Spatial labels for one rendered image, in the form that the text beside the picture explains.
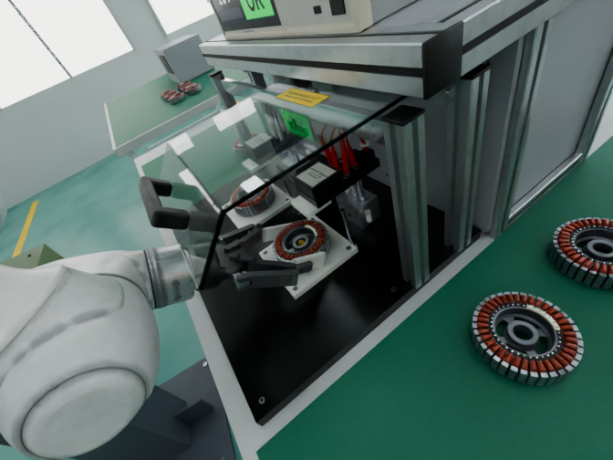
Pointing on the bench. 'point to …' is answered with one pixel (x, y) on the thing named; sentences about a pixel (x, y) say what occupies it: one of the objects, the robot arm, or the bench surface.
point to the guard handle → (158, 214)
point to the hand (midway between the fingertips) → (299, 244)
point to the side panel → (555, 106)
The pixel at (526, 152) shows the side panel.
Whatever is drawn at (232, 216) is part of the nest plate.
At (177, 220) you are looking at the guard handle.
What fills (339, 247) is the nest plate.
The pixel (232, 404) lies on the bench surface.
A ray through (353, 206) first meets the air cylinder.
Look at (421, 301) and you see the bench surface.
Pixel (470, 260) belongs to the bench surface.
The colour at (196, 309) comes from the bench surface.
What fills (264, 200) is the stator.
